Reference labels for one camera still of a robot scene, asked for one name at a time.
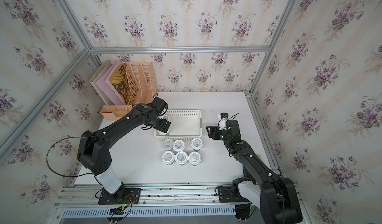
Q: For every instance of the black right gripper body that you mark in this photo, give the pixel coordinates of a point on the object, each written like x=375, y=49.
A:
x=217, y=134

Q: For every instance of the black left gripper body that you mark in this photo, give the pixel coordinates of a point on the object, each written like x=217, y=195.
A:
x=160, y=124

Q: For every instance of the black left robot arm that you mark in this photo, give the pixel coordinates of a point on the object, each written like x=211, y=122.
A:
x=93, y=152

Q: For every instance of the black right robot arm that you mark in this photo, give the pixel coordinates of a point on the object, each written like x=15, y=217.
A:
x=274, y=196

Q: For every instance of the white plastic basket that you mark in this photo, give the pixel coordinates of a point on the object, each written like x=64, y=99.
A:
x=185, y=125

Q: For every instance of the peach plastic file organizer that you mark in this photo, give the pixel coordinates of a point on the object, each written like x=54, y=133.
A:
x=143, y=87

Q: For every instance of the yellow black patterned book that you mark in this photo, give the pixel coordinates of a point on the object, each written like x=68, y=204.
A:
x=118, y=82

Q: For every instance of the pink folder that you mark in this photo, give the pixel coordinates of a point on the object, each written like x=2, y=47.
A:
x=102, y=83

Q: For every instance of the beige folder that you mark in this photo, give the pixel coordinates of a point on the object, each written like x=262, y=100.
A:
x=96, y=82

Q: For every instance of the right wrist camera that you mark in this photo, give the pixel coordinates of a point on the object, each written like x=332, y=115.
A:
x=222, y=120

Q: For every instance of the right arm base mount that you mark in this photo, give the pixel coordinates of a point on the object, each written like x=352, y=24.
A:
x=230, y=194

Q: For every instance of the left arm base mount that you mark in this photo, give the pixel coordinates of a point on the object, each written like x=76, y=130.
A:
x=121, y=196

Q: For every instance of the aluminium rail frame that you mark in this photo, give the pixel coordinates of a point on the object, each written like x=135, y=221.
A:
x=157, y=204

